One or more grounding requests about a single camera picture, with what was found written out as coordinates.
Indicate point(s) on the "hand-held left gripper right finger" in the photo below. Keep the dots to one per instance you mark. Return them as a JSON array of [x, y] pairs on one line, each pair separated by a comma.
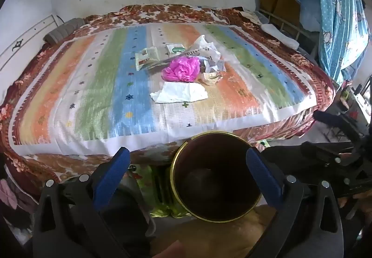
[[263, 176]]

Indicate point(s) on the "metal bed frame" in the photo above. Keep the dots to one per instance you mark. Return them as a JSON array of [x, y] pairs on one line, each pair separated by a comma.
[[305, 40]]

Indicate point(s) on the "white headboard panel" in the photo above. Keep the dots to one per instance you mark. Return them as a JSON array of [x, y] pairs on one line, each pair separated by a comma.
[[26, 40]]

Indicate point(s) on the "plain blue hanging cloth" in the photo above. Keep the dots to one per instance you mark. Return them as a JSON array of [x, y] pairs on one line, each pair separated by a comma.
[[308, 5]]

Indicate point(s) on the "dark cluttered side table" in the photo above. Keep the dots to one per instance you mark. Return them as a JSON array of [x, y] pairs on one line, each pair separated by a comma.
[[356, 101]]

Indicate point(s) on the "round brown gold-rimmed bin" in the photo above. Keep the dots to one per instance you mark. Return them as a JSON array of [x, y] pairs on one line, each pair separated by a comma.
[[215, 159]]

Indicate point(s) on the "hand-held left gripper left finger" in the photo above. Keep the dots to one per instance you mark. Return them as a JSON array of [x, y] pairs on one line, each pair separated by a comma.
[[112, 176]]

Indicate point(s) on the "pink plastic bag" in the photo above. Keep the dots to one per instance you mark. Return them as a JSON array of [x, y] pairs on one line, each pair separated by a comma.
[[181, 69]]

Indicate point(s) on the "grey pillow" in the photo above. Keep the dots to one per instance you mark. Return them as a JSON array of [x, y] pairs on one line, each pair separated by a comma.
[[62, 31]]

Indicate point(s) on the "white brown snack packet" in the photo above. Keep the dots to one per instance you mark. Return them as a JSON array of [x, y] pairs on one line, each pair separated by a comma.
[[146, 57]]

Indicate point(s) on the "green white small packet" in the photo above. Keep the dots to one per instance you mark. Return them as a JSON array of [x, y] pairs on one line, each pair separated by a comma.
[[175, 48]]

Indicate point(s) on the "green floral cloth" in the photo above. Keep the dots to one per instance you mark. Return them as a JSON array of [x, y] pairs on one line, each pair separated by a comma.
[[145, 178]]

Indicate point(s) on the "person's right hand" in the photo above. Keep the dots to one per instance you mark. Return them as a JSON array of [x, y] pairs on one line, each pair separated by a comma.
[[361, 198]]

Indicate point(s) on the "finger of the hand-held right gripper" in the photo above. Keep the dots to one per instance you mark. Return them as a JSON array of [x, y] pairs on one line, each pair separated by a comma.
[[340, 125], [334, 167]]

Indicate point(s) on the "white tissue paper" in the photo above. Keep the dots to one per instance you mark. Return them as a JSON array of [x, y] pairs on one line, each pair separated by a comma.
[[180, 92]]

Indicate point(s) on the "blue dotted printed curtain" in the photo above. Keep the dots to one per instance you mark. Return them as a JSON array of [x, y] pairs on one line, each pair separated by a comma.
[[340, 19]]

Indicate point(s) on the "striped colourful bed blanket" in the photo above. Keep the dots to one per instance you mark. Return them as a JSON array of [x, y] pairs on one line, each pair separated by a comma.
[[35, 167]]

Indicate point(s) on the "pink cloth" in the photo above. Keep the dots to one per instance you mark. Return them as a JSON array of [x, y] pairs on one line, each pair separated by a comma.
[[7, 192]]

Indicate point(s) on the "white folded cloth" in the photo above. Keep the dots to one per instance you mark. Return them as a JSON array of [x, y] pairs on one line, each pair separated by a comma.
[[280, 35]]

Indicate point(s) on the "yellow wrapper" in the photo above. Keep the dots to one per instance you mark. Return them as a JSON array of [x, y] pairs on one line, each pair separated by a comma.
[[211, 79]]

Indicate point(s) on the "white printed plastic bag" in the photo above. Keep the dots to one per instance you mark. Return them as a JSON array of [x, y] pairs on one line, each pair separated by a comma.
[[203, 48]]

